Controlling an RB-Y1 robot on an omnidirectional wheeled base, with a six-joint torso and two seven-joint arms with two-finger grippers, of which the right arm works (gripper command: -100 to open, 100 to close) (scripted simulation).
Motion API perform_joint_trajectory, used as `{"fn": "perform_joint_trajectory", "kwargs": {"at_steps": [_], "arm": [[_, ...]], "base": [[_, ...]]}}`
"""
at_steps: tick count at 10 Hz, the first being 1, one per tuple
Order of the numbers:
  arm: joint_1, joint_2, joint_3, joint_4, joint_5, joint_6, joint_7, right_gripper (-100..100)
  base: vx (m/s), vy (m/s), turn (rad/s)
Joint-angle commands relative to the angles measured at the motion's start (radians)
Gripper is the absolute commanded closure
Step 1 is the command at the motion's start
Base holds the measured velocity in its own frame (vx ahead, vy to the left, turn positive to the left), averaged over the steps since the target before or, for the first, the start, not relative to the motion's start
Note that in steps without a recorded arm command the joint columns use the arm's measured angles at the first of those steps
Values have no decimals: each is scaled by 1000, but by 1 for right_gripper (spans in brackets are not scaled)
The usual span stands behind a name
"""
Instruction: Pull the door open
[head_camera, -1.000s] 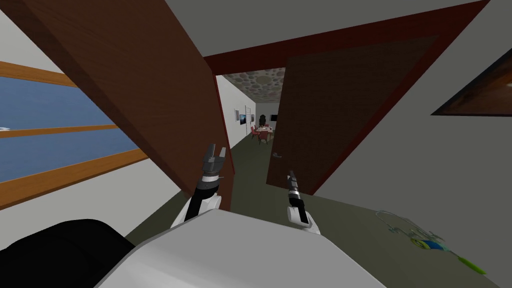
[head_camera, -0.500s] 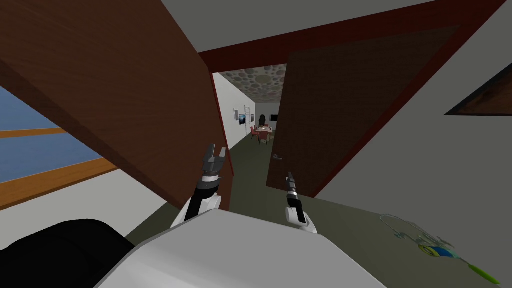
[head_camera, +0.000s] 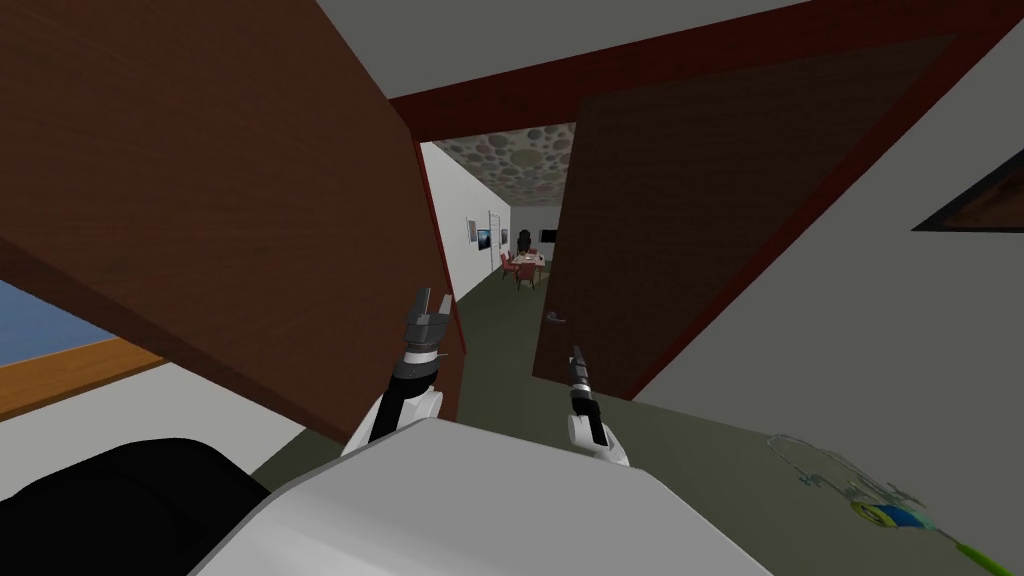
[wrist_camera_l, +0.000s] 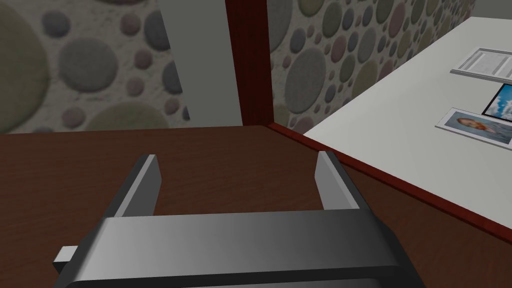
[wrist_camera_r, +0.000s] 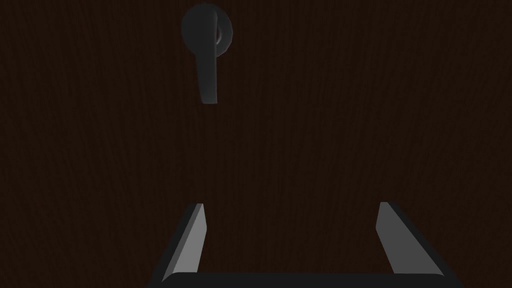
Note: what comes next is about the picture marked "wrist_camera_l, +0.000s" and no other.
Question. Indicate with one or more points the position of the black framed sky picture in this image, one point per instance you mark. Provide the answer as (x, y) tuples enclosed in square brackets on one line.
[(502, 104)]

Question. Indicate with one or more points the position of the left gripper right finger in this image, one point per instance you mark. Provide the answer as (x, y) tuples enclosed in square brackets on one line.
[(336, 186)]

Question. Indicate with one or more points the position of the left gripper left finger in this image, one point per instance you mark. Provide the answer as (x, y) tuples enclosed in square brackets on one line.
[(140, 188)]

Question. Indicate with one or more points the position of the white framed portrait picture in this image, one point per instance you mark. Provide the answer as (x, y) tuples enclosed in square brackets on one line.
[(478, 127)]

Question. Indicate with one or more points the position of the white framed pale picture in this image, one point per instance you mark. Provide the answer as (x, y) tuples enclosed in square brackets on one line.
[(486, 64)]

